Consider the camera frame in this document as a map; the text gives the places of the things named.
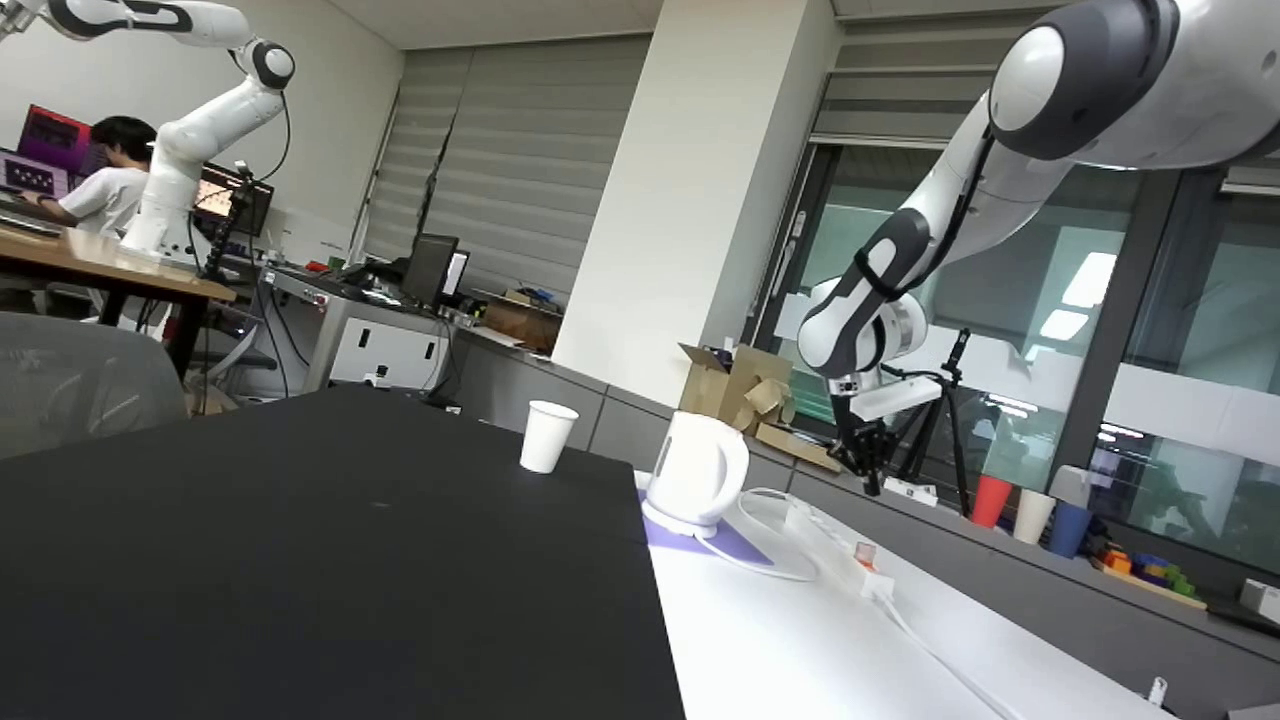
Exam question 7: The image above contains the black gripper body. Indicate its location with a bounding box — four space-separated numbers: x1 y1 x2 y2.
826 409 905 470

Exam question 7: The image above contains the flat cardboard piece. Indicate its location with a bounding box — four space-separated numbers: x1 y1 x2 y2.
752 420 855 479

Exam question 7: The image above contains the red cup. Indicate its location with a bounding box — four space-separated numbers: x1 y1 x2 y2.
966 474 1019 533

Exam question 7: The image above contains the open cardboard box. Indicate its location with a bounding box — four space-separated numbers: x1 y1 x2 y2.
677 342 802 445

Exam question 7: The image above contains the white plastic cup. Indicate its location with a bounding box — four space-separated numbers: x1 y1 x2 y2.
1011 489 1058 549

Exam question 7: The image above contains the white electric kettle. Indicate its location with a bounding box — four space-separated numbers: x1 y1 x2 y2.
644 409 752 537

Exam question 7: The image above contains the blue cup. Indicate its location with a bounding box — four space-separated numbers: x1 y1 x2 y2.
1046 501 1096 559

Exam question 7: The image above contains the purple mat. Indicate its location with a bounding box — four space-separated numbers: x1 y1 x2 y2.
640 513 776 573

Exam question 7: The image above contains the colourful toy pile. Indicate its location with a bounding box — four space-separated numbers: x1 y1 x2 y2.
1090 541 1208 602

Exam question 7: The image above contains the white paper cup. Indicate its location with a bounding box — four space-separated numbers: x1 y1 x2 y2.
515 397 582 479

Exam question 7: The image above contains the grey window blind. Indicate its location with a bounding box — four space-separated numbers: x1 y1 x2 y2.
354 33 654 308
806 0 1280 200

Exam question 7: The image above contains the brown cardboard box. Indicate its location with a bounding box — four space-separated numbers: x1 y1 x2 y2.
477 291 564 358

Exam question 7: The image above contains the black computer monitor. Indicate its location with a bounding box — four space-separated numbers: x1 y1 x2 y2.
397 232 465 316

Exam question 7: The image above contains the white drawer cabinet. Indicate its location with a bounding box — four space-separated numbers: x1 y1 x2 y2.
325 296 457 397

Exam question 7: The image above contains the black board panel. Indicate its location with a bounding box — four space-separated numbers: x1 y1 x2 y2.
0 379 693 720

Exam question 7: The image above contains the wooden table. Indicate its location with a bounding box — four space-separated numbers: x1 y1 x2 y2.
0 217 245 379

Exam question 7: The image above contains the grey mesh chair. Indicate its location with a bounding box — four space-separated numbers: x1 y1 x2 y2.
0 308 192 464

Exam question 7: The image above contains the person in white shirt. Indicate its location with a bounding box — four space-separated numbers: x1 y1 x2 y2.
10 112 165 250

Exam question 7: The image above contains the pink lit monitor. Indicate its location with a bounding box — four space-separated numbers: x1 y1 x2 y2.
0 101 100 203

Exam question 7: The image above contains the white wrist mount plate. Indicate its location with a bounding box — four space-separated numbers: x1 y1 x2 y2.
846 372 943 426

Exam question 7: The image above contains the black camera tripod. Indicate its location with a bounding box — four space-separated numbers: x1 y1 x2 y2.
889 323 984 517

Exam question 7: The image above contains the white power strip cable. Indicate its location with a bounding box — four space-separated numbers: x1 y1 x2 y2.
870 585 1033 720

